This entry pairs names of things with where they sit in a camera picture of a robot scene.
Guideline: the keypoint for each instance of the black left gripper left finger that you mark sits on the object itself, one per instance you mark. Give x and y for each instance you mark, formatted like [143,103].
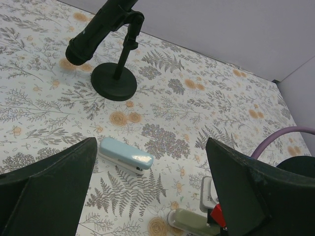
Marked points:
[46,198]

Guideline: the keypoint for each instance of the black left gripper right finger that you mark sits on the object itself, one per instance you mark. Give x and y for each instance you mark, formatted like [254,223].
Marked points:
[258,199]

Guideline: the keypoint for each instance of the beige green stapler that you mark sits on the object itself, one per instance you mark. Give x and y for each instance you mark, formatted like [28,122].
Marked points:
[191,222]

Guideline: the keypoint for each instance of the black microphone desk stand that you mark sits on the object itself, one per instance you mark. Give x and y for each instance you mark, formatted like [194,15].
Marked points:
[114,81]

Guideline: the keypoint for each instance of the black microphone orange tip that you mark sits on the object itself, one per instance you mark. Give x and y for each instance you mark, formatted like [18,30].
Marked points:
[112,15]

